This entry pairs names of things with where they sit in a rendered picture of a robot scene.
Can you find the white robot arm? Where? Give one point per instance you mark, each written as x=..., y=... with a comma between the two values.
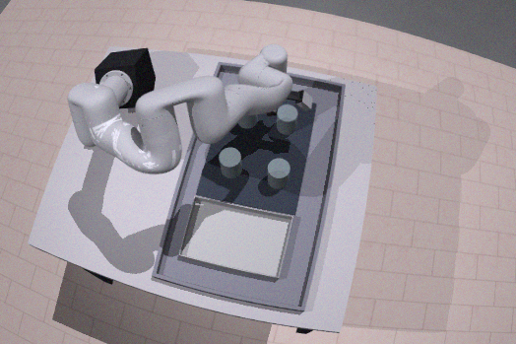
x=212, y=113

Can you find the clear glass jar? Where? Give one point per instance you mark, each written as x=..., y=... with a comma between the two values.
x=278, y=173
x=286, y=119
x=248, y=121
x=230, y=160

